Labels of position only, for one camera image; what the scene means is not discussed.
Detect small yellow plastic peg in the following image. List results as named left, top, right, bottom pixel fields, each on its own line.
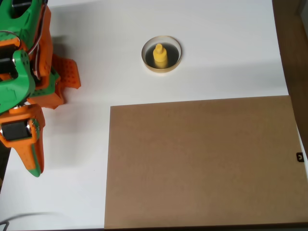
left=152, top=43, right=168, bottom=69

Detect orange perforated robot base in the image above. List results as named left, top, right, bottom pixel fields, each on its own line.
left=28, top=53, right=82, bottom=110

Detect round dish with gold rim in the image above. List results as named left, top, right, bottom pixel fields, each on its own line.
left=141, top=35, right=183, bottom=75

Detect brown fibreboard panel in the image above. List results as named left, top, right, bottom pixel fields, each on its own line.
left=104, top=95, right=308, bottom=229

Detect grey cable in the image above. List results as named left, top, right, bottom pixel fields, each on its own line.
left=0, top=211, right=57, bottom=231

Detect red white black servo wires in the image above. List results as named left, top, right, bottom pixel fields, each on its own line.
left=26, top=0, right=49, bottom=80

